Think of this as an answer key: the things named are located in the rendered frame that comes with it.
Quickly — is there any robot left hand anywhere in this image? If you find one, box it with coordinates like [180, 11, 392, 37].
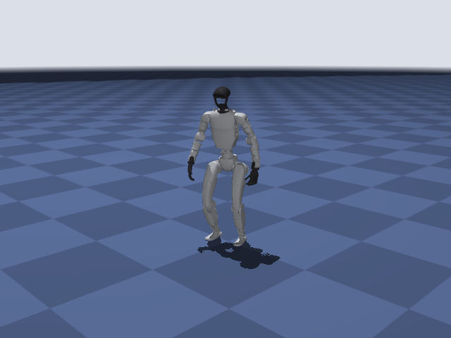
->
[245, 162, 259, 186]

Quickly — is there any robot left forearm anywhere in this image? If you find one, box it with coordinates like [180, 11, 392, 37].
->
[250, 136, 260, 168]

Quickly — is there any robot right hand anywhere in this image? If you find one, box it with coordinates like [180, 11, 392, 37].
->
[187, 156, 194, 181]

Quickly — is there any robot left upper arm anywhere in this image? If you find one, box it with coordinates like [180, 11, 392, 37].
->
[234, 113, 255, 145]

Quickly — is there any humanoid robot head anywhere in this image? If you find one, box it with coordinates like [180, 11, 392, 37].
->
[213, 87, 230, 113]

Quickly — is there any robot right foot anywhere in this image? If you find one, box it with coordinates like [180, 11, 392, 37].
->
[205, 232, 223, 241]

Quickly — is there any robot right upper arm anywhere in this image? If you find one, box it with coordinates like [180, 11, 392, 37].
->
[196, 111, 211, 142]

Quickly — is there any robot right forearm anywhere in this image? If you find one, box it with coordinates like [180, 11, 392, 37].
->
[188, 133, 202, 162]

